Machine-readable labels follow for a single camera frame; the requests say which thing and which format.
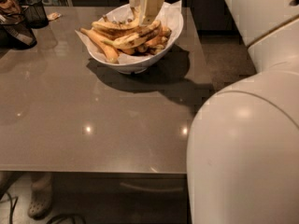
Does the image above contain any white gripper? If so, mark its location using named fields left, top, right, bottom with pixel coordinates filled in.
left=129, top=0, right=164, bottom=26

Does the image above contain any black mesh cup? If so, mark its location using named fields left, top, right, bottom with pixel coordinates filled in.
left=20, top=0, right=49, bottom=29

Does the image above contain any drawer handle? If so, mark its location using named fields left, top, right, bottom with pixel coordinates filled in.
left=120, top=182, right=184, bottom=193

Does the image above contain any small wrapper on table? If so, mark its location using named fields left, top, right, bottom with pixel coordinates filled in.
left=47, top=12, right=61, bottom=21

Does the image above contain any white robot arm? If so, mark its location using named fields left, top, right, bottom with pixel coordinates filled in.
left=186, top=0, right=299, bottom=224

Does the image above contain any spotted banana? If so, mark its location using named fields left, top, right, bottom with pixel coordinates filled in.
left=103, top=20, right=162, bottom=49
left=92, top=8, right=139, bottom=39

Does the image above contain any black floor cable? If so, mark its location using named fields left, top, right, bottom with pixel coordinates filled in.
left=0, top=191, right=87, bottom=224

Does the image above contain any white bowl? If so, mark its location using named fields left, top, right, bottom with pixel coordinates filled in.
left=83, top=1, right=184, bottom=76

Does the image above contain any grey clog shoe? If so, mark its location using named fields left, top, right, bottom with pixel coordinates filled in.
left=27, top=189, right=52, bottom=218

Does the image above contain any black mesh basket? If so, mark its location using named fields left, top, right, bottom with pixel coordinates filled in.
left=0, top=13, right=37, bottom=49

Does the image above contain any small bananas right pile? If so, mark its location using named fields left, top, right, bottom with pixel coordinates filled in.
left=121, top=25, right=172, bottom=55

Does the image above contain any spotted banana back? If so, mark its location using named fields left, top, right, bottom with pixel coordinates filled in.
left=92, top=8, right=139, bottom=39

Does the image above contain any long banana front left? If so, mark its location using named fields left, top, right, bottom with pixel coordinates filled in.
left=79, top=28, right=119, bottom=63

